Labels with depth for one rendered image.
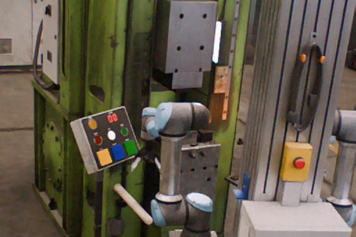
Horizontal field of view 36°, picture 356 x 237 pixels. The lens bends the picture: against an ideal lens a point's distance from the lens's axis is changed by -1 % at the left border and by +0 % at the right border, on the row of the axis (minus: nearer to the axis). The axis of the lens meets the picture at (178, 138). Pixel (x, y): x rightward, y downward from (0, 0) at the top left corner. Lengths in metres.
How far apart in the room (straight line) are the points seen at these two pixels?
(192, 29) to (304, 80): 1.35
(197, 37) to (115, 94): 0.57
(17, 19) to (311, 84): 6.73
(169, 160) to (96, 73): 1.37
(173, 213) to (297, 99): 0.77
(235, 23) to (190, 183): 1.02
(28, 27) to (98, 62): 4.91
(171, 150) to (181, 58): 0.99
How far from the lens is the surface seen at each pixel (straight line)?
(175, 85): 3.21
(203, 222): 2.43
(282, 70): 1.92
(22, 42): 8.41
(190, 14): 3.16
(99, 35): 3.50
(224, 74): 3.52
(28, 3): 8.33
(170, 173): 2.32
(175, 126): 2.26
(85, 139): 2.84
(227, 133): 3.71
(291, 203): 2.05
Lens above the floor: 2.13
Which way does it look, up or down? 21 degrees down
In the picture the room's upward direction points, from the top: 5 degrees clockwise
